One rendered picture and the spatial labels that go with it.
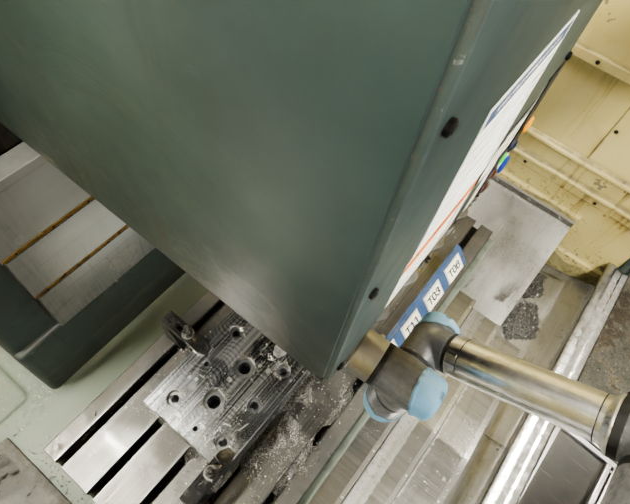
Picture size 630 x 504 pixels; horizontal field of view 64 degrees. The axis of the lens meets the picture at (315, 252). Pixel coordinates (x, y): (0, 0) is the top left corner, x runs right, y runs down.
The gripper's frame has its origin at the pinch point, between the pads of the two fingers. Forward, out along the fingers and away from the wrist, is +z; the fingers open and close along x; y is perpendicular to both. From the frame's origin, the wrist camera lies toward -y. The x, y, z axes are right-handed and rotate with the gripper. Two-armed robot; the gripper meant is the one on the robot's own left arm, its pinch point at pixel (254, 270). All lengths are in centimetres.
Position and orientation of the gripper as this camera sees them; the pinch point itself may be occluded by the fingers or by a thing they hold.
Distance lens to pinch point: 82.7
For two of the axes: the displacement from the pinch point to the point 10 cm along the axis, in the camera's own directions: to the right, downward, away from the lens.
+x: 5.5, -6.9, 4.7
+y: -1.5, 4.8, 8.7
